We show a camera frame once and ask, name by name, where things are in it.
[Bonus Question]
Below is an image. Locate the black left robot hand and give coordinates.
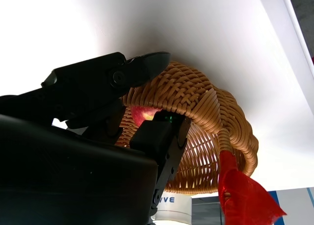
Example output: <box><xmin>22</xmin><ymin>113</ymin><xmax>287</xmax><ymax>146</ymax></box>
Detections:
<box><xmin>0</xmin><ymin>51</ymin><xmax>192</xmax><ymax>225</ymax></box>

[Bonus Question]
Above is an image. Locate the red apple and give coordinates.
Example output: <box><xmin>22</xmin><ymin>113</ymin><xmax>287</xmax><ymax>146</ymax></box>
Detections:
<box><xmin>131</xmin><ymin>106</ymin><xmax>162</xmax><ymax>127</ymax></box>

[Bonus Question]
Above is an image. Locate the wicker basket with red handle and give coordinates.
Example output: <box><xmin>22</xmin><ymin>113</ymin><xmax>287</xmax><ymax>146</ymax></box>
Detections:
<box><xmin>115</xmin><ymin>60</ymin><xmax>288</xmax><ymax>225</ymax></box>

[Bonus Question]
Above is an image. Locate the white lidded ceramic mug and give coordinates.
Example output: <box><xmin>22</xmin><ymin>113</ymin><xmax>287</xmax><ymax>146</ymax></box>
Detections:
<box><xmin>151</xmin><ymin>193</ymin><xmax>193</xmax><ymax>225</ymax></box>

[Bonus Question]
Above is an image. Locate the grey long table slot tray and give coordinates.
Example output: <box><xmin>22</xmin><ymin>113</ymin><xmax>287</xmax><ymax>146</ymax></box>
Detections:
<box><xmin>191</xmin><ymin>187</ymin><xmax>314</xmax><ymax>225</ymax></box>

